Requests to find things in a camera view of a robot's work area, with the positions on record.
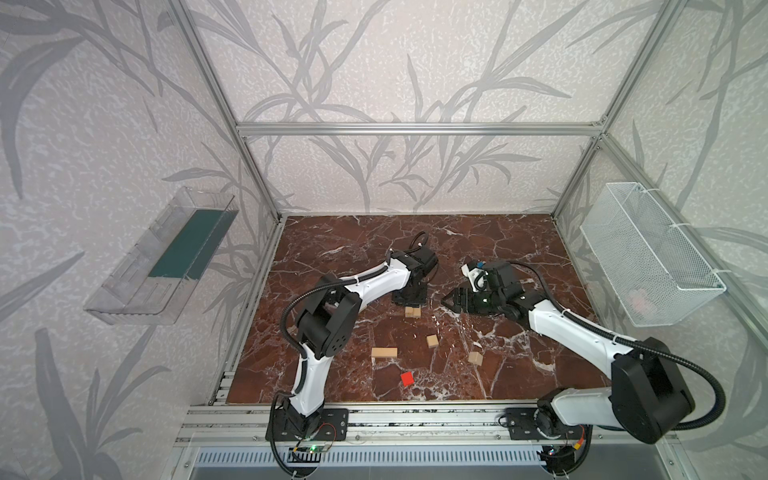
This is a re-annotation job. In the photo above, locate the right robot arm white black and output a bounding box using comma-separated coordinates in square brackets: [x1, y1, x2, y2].
[441, 261, 727, 444]

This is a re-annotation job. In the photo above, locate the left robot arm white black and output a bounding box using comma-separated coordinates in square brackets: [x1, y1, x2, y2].
[269, 243, 438, 440]

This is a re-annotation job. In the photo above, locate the red cube block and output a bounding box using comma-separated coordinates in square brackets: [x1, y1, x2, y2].
[400, 372, 414, 386]

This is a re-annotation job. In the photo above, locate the small wood cube right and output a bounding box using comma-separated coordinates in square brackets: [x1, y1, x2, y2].
[468, 351, 484, 366]

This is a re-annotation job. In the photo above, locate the green circuit board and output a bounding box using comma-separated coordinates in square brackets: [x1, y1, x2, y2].
[291, 443, 333, 455]

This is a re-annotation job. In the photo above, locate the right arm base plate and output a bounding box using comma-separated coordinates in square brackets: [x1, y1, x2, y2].
[498, 407, 583, 442]

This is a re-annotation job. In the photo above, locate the aluminium frame crossbar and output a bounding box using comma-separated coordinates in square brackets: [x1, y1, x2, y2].
[236, 122, 602, 137]

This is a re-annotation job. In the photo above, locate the white wire mesh basket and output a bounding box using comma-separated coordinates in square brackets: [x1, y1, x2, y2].
[580, 182, 727, 328]

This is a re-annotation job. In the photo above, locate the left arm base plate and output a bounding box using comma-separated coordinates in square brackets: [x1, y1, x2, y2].
[266, 406, 349, 442]

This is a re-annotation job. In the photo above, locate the aluminium front rail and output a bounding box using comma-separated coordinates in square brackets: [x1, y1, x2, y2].
[173, 401, 679, 448]

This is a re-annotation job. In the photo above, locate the clear plastic wall bin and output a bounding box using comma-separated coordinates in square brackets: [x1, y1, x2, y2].
[84, 187, 239, 326]

